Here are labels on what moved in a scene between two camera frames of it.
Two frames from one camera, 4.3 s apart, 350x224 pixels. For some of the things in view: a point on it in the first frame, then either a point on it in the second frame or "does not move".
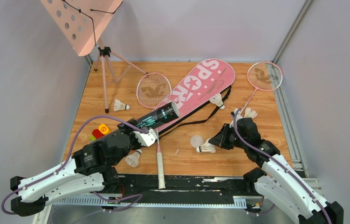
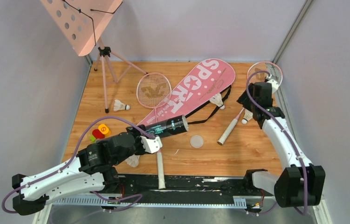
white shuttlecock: [216, 100] does not move
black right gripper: [219, 139] → [243, 100]
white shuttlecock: [133, 159] does not move
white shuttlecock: [249, 113] does not move
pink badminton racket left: [153, 89] does not move
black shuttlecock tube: [168, 111] → [168, 126]
